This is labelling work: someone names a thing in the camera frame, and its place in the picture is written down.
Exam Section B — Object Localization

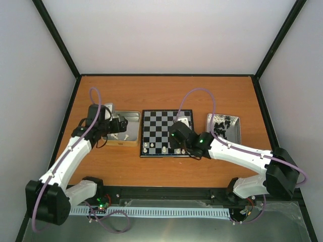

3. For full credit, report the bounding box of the green lit circuit board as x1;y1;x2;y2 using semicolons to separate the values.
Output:
96;194;112;210

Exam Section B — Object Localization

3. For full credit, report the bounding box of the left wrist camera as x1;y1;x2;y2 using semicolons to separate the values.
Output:
104;103;114;120

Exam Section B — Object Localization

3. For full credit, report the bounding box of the black and white chessboard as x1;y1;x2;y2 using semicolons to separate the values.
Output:
140;109;189;158

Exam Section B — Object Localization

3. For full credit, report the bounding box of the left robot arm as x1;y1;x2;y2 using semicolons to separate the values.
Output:
25;103;128;225

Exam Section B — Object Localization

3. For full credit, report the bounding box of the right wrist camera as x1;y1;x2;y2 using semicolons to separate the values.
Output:
176;116;192;129

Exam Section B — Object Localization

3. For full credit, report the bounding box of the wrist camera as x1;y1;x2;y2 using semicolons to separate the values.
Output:
176;116;192;129
104;103;114;120

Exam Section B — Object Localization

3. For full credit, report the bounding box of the tan tray of white pieces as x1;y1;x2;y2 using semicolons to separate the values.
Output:
103;110;141;147

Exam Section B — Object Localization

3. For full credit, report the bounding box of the black aluminium frame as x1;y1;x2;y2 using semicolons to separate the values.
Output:
15;0;318;242

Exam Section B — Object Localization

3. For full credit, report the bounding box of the light blue cable duct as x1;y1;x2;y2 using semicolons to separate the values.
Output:
69;206;231;219

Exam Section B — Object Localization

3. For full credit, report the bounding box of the clear tray of black pieces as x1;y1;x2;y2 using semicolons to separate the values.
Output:
206;113;241;144

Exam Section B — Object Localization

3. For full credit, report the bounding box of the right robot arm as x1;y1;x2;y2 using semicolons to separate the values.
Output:
168;121;300;204

